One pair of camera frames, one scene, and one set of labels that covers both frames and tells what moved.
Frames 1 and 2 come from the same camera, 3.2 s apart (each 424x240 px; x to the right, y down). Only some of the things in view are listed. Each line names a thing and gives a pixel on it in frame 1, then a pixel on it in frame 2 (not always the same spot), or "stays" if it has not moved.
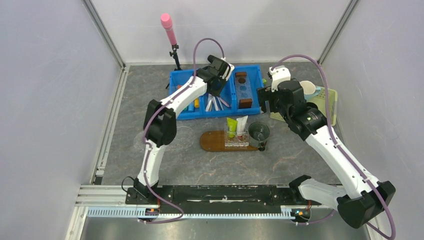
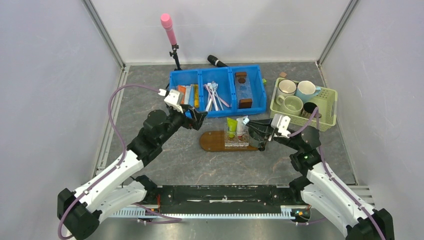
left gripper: (216, 93) -> (195, 122)
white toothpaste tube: (241, 123) stays
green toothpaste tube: (232, 125) stays
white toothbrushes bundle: (210, 99) stays
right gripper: (265, 94) -> (263, 126)
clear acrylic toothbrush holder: (239, 139) stays
